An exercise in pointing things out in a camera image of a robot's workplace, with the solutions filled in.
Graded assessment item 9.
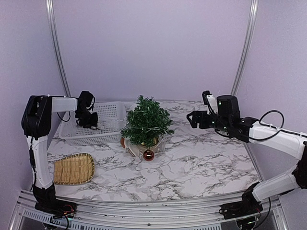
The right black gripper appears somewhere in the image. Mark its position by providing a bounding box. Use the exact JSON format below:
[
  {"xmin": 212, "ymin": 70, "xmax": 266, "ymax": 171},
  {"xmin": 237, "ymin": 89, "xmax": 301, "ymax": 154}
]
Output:
[{"xmin": 187, "ymin": 111, "xmax": 231, "ymax": 133}]

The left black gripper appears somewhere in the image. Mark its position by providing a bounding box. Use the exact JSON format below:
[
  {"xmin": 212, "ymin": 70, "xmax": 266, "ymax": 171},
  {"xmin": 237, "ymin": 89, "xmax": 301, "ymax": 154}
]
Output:
[{"xmin": 76, "ymin": 109, "xmax": 97, "ymax": 128}]

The white plastic basket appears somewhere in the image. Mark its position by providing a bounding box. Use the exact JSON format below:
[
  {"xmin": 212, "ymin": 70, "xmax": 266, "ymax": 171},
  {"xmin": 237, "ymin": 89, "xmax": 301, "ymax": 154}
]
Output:
[{"xmin": 59, "ymin": 102, "xmax": 126, "ymax": 146}]

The small green christmas tree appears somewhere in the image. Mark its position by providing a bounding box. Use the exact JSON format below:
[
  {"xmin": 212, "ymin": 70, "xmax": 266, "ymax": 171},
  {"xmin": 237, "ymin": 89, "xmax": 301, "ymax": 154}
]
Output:
[{"xmin": 121, "ymin": 95, "xmax": 175, "ymax": 149}]

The clear string light wire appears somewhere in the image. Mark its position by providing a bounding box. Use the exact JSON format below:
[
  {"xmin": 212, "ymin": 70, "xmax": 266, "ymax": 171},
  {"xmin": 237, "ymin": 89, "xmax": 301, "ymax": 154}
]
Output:
[{"xmin": 118, "ymin": 105, "xmax": 172, "ymax": 144}]

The red ball ornament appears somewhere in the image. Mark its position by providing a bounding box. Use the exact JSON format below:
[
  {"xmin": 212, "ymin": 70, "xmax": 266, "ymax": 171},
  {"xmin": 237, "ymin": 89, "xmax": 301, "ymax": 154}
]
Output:
[{"xmin": 143, "ymin": 149, "xmax": 154, "ymax": 161}]

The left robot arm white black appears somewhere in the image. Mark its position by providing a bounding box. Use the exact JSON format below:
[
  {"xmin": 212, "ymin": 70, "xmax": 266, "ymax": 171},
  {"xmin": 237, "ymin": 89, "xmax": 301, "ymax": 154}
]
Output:
[{"xmin": 21, "ymin": 91, "xmax": 98, "ymax": 213}]

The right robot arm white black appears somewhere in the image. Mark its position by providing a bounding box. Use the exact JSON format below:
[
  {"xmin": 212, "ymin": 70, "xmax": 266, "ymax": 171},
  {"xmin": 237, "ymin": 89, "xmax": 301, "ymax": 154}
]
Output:
[{"xmin": 187, "ymin": 91, "xmax": 307, "ymax": 215}]

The white ceramic bowl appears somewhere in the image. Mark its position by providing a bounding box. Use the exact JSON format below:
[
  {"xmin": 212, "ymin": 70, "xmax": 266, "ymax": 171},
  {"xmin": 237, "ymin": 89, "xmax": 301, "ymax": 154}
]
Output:
[{"xmin": 129, "ymin": 104, "xmax": 138, "ymax": 113}]

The woven bamboo tray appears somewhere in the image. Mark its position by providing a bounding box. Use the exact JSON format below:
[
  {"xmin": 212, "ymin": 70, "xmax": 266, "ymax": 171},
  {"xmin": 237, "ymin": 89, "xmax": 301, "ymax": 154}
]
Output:
[{"xmin": 53, "ymin": 153, "xmax": 95, "ymax": 185}]

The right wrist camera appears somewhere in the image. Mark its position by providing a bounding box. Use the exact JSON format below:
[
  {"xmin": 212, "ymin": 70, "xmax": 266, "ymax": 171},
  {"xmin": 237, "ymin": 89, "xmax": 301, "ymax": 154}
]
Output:
[{"xmin": 202, "ymin": 91, "xmax": 218, "ymax": 115}]

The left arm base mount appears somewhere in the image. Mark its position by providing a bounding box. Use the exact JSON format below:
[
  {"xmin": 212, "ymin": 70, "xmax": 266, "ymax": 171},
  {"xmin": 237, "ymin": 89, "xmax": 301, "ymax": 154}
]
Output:
[{"xmin": 35, "ymin": 200, "xmax": 77, "ymax": 218}]

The front aluminium rail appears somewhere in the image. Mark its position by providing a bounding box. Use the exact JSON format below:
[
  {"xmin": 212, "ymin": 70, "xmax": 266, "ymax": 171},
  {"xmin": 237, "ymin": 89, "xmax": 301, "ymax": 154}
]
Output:
[{"xmin": 8, "ymin": 190, "xmax": 289, "ymax": 230}]

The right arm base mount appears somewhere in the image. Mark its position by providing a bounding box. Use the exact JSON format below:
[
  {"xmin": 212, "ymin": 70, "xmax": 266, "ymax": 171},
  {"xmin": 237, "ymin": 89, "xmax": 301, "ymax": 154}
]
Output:
[{"xmin": 219, "ymin": 201, "xmax": 263, "ymax": 219}]

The right aluminium frame post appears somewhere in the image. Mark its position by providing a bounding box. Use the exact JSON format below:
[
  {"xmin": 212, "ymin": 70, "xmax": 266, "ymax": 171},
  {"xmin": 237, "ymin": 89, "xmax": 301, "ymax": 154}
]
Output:
[{"xmin": 231, "ymin": 0, "xmax": 259, "ymax": 96}]

